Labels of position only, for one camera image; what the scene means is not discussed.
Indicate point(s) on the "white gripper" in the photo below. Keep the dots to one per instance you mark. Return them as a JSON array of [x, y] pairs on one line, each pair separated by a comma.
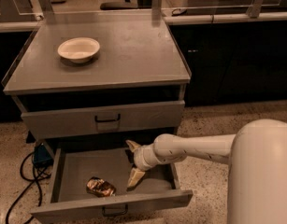
[[139, 159]]

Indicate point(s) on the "orange soda can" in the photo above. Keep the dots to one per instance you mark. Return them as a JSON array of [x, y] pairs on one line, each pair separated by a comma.
[[100, 187]]

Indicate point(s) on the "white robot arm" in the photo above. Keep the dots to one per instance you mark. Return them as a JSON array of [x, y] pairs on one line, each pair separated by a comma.
[[257, 167]]

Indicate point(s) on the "open lower grey drawer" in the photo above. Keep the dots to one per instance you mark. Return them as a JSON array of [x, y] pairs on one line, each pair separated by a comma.
[[68, 199]]

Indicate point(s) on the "closed upper grey drawer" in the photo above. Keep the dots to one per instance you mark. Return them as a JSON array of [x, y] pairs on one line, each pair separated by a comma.
[[80, 121]]

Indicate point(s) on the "grey drawer cabinet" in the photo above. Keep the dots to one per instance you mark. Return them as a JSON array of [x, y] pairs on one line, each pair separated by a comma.
[[138, 63]]

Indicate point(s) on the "blue power box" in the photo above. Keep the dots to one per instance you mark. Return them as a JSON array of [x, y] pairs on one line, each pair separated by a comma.
[[41, 157]]

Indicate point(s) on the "white bowl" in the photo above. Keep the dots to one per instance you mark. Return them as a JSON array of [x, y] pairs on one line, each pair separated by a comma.
[[78, 50]]

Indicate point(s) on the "dark low cabinet right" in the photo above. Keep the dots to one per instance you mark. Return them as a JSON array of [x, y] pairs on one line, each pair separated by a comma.
[[234, 62]]

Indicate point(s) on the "black office chair base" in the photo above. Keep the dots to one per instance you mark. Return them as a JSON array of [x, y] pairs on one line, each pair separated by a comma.
[[118, 5]]

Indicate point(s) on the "black lower drawer handle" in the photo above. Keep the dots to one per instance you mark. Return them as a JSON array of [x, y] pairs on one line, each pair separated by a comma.
[[114, 211]]

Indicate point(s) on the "black drawer handle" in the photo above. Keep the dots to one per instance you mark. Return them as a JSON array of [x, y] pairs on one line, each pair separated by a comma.
[[114, 211], [100, 119]]

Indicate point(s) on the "black upper drawer handle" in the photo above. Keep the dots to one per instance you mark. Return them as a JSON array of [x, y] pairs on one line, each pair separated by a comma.
[[100, 119]]

